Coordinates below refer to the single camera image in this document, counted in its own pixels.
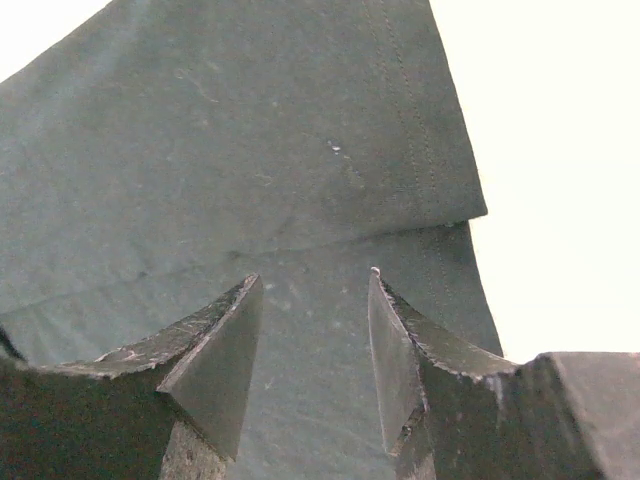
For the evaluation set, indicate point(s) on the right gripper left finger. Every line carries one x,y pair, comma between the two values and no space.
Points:
170,406

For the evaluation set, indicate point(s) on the black t shirt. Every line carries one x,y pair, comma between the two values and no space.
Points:
164,150

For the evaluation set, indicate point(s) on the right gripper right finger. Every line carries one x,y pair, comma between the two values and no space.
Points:
451,410

